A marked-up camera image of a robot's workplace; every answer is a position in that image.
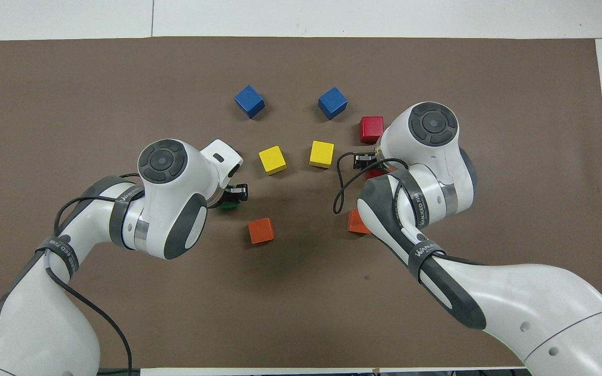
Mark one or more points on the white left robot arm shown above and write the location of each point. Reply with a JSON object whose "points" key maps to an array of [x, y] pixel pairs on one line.
{"points": [[170, 209]]}

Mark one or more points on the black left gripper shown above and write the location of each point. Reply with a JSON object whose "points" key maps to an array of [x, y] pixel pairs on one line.
{"points": [[232, 194]]}

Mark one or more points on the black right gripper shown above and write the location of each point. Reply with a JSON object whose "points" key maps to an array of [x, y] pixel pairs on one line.
{"points": [[373, 161]]}

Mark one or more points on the brown paper table mat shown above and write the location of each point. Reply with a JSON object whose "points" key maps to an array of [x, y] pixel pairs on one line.
{"points": [[301, 292]]}

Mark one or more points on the orange wooden cube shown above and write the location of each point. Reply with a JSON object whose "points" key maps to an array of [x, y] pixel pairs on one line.
{"points": [[354, 222], [261, 230]]}

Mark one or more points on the red wooden cube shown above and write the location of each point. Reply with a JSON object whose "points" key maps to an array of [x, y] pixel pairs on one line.
{"points": [[374, 174], [370, 128]]}

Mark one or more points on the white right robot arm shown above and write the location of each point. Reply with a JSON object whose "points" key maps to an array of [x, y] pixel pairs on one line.
{"points": [[515, 292]]}

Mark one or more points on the blue wooden cube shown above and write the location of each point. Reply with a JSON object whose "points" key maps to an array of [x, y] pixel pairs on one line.
{"points": [[249, 101], [332, 102]]}

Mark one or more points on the green wooden cube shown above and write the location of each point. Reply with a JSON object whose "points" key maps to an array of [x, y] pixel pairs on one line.
{"points": [[227, 206]]}

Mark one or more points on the yellow wooden cube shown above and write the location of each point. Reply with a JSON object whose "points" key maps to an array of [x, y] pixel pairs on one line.
{"points": [[322, 153], [272, 159]]}

